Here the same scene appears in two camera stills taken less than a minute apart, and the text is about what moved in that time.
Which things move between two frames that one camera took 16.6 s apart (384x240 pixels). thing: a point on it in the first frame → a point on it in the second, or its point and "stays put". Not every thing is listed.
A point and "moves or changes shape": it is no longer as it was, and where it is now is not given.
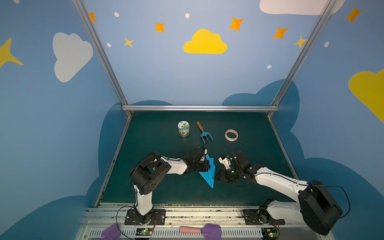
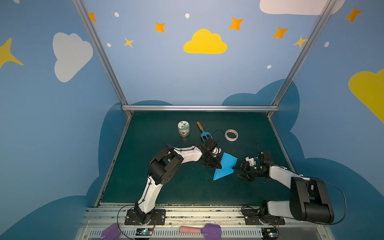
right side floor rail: [283, 148] stays put
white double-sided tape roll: [231, 139] stays put
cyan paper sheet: [209, 176] moves or changes shape
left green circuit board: [144, 231] stays put
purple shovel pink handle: [211, 231] stays put
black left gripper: [201, 160] → [212, 159]
